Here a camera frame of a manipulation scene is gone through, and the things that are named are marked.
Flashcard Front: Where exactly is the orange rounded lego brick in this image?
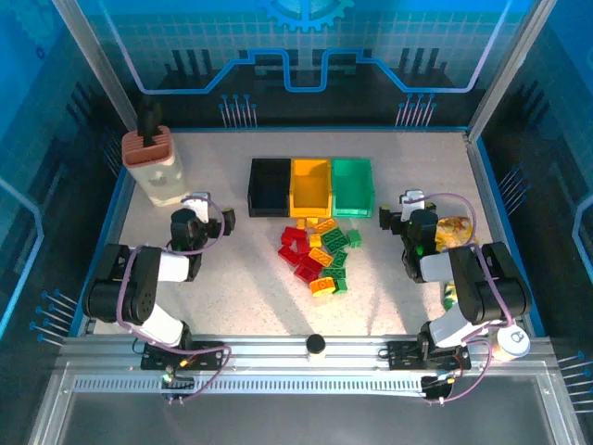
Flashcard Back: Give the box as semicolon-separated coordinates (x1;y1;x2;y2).
309;276;337;299

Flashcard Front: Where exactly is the yellow snack bag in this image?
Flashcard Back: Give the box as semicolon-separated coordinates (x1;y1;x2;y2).
435;216;478;255

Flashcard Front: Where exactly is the green plastic bin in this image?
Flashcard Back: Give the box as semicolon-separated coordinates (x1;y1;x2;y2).
330;158;375;219

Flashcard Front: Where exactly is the black plastic bin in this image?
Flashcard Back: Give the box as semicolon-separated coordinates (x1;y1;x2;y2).
247;158;294;219

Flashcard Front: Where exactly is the green snack bag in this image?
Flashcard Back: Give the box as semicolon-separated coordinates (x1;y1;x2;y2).
441;280;461;312

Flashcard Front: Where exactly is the yellow plastic bin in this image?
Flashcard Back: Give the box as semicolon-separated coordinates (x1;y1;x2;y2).
289;158;334;219

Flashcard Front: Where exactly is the black capped cream jar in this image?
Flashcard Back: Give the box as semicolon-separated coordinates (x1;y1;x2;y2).
305;333;328;361

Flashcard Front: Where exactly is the white cup with lid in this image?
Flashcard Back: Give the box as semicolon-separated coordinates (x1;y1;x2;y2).
489;324;532;363

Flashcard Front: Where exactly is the blue circuit pattern backdrop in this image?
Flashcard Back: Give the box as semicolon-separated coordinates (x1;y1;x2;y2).
76;0;529;129

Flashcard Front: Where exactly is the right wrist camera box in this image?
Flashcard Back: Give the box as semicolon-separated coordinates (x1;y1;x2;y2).
400;188;427;222

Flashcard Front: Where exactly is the aluminium side rail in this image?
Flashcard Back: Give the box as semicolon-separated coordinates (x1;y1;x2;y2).
462;131;534;335

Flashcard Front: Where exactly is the black utensil handle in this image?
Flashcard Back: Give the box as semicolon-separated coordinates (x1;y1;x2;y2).
137;99;163;148

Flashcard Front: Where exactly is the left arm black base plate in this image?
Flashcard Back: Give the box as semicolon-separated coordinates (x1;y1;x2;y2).
140;340;229;372

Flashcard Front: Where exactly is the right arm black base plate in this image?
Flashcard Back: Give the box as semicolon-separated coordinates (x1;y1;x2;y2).
385;339;473;372

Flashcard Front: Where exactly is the aluminium front rail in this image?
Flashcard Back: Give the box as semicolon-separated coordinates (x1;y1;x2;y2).
57;334;557;372

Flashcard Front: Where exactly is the slotted cable duct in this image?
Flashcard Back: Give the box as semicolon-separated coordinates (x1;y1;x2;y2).
72;375;430;394

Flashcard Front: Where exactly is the aluminium enclosure post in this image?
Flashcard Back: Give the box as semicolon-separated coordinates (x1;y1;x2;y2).
49;0;138;134
466;0;557;143

